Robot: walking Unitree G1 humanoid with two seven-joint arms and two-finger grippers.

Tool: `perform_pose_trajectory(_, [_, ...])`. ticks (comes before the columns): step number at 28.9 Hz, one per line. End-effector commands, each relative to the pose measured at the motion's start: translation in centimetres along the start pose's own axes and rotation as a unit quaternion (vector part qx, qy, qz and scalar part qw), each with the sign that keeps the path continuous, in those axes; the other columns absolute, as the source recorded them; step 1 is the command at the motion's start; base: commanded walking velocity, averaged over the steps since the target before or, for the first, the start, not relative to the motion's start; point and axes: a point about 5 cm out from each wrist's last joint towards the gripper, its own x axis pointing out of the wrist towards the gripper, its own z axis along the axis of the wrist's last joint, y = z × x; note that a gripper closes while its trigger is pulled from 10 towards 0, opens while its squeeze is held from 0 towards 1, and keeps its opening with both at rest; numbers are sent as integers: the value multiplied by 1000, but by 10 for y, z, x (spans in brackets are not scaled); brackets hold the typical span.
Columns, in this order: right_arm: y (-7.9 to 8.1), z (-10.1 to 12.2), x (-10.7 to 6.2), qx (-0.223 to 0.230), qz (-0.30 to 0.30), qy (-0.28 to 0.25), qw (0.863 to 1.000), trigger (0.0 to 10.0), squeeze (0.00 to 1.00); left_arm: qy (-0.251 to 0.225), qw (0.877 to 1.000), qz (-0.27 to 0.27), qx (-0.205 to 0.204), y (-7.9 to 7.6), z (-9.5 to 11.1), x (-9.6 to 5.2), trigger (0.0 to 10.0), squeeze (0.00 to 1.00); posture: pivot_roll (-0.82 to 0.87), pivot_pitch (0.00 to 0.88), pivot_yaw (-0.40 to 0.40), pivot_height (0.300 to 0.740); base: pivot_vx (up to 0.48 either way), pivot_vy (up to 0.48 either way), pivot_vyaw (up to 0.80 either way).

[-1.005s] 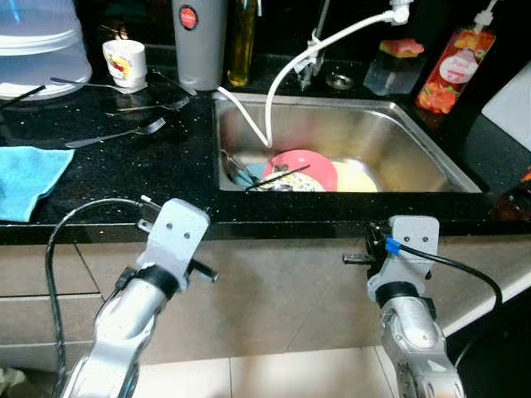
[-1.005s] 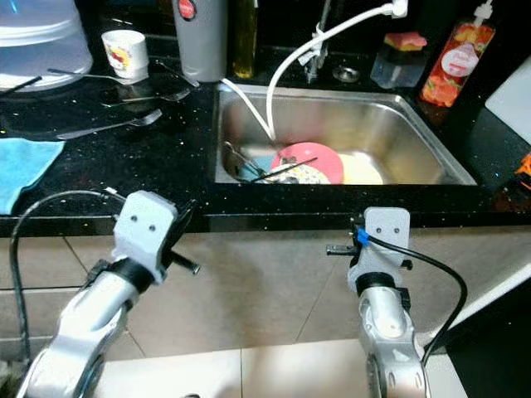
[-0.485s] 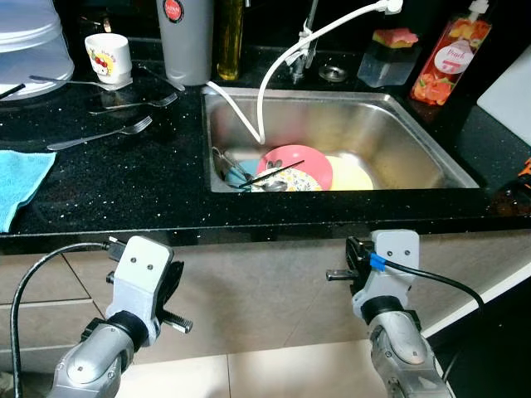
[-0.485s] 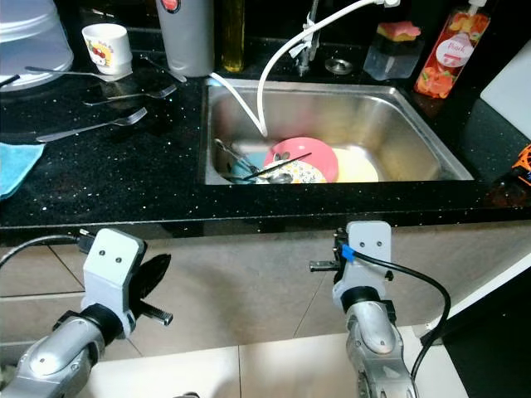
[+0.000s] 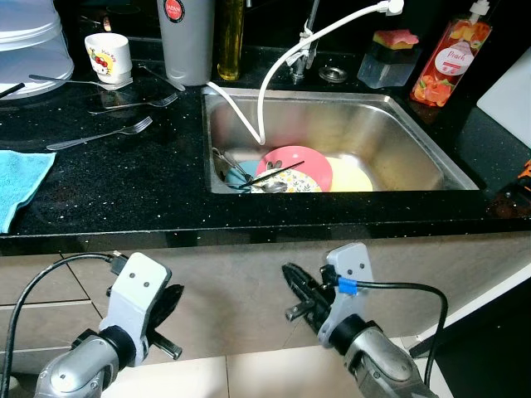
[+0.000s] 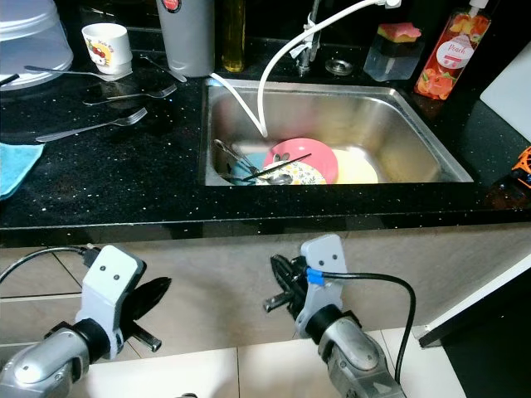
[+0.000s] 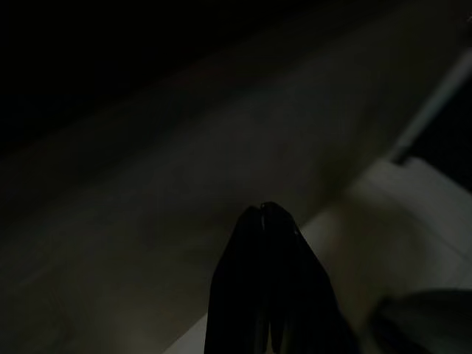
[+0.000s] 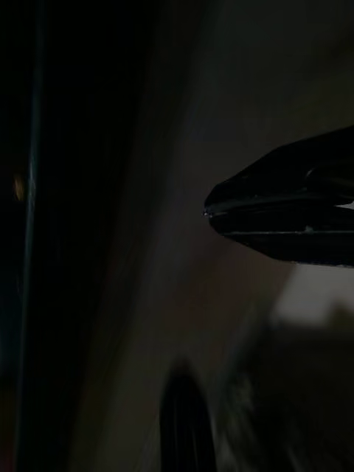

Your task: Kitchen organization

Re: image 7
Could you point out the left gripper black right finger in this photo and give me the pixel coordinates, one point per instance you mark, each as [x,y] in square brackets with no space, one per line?
[298,295]

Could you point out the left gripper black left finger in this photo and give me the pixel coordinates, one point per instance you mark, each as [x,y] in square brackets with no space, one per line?
[239,295]

